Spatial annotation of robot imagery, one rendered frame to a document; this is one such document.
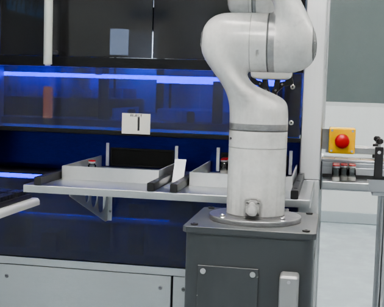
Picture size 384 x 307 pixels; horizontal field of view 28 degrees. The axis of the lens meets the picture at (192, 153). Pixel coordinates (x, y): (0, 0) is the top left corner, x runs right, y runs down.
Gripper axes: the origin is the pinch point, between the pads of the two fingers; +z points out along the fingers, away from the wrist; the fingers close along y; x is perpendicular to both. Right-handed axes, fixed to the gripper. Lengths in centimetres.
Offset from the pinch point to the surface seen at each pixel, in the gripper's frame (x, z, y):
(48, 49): -21, -12, 65
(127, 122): -28, 8, 43
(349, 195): -488, 86, -35
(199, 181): -1.9, 21.1, 17.5
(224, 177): -2.0, 19.7, 11.0
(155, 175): -2.1, 20.0, 28.9
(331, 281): -271, 111, -20
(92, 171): -2.1, 19.8, 45.7
